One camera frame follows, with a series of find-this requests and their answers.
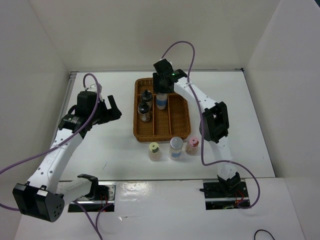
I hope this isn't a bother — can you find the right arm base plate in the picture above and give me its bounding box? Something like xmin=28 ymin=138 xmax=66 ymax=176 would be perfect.
xmin=199 ymin=181 xmax=251 ymax=211

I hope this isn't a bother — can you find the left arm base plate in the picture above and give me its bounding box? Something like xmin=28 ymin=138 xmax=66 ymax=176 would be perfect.
xmin=75 ymin=181 xmax=117 ymax=213

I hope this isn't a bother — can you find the pink lid spice jar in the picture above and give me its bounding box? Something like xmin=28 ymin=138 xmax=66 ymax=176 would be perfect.
xmin=185 ymin=136 xmax=200 ymax=156

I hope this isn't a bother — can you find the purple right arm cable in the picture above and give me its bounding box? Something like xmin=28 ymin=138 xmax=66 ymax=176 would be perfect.
xmin=161 ymin=40 xmax=262 ymax=209

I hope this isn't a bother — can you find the blue label shaker silver lid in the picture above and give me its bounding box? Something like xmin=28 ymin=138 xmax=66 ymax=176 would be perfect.
xmin=155 ymin=93 xmax=168 ymax=110

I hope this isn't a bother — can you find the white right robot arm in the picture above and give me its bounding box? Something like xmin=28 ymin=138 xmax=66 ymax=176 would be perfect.
xmin=152 ymin=58 xmax=241 ymax=197

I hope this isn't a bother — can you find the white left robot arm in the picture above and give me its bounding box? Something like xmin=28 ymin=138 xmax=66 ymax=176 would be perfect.
xmin=12 ymin=90 xmax=122 ymax=223

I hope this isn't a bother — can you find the black cable on floor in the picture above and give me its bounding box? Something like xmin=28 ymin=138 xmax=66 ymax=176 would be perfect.
xmin=254 ymin=229 xmax=276 ymax=240

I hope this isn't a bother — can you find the black top glass condiment bottle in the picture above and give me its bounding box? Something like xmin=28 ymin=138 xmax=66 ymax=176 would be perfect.
xmin=137 ymin=101 xmax=151 ymax=123

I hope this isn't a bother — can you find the yellow lid spice jar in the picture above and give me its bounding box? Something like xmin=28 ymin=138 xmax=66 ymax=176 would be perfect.
xmin=148 ymin=142 xmax=161 ymax=161

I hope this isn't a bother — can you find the brown wicker divided basket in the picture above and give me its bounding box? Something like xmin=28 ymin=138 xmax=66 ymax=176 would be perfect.
xmin=133 ymin=78 xmax=192 ymax=143

